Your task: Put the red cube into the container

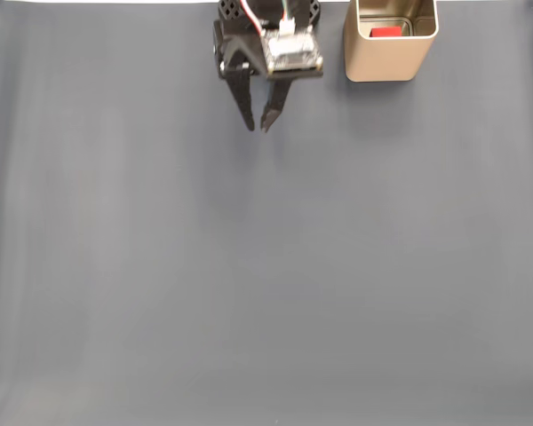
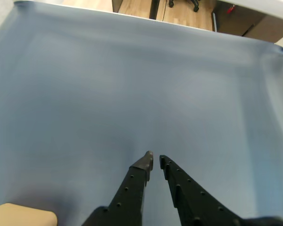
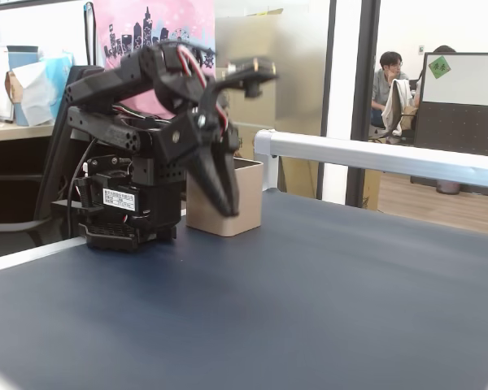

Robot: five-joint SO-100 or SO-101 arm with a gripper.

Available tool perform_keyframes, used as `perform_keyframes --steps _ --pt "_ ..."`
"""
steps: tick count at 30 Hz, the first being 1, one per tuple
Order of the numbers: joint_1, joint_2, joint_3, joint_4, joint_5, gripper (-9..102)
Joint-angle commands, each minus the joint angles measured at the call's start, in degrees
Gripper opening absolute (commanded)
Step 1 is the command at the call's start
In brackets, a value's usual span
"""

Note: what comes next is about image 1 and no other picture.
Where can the red cube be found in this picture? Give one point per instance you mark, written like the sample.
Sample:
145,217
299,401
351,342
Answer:
386,32

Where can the gold metal square container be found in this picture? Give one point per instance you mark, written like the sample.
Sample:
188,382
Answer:
382,62

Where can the dark blue-grey table mat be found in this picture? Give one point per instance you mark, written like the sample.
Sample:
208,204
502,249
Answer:
293,266

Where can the camera board on black bracket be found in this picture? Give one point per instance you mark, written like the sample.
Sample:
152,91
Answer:
293,51

